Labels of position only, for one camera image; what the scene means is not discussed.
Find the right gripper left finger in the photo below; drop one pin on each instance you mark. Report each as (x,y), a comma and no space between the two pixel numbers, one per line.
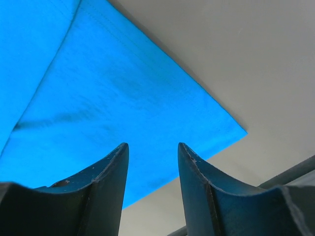
(88,203)

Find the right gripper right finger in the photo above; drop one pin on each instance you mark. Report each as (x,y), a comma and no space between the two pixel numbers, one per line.
(233,206)

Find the blue t shirt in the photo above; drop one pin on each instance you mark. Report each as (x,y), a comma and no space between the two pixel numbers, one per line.
(77,79)

